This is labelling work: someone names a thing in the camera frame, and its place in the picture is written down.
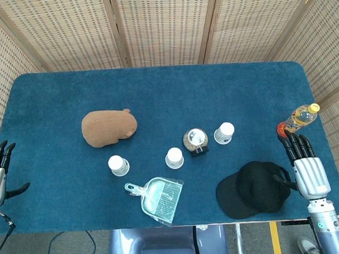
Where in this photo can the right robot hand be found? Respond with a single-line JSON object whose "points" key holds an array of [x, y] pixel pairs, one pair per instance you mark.
{"points": [[311, 177]]}

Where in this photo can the white paper cup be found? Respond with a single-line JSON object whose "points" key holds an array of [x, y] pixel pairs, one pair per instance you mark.
{"points": [[225, 129], [174, 155], [116, 163]]}

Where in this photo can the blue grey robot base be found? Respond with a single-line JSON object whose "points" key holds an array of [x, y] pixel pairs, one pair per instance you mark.
{"points": [[163, 245]]}

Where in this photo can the black baseball cap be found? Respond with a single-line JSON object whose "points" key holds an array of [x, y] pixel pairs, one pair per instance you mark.
{"points": [[253, 185]]}

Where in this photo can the yellow capped drink bottle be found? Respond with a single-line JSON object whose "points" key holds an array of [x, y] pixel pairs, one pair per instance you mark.
{"points": [[301, 117]]}

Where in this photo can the grey shoe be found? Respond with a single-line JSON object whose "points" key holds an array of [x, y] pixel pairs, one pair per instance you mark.
{"points": [[308, 247]]}

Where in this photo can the yellow floor tape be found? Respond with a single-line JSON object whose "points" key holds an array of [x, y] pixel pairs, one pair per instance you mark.
{"points": [[275, 240]]}

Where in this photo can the white table leg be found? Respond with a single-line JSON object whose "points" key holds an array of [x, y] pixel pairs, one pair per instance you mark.
{"points": [[238, 242]]}

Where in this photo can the glass jar with black base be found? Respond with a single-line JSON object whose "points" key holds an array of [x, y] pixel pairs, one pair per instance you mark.
{"points": [[195, 137]]}

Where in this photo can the brown plush toy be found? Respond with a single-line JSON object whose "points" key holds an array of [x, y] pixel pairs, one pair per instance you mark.
{"points": [[107, 128]]}

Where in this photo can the clear packaged dustpan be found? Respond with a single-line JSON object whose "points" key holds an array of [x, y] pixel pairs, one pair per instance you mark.
{"points": [[161, 195]]}

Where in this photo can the blue table mat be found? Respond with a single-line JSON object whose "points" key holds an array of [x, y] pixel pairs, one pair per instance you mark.
{"points": [[184, 89]]}

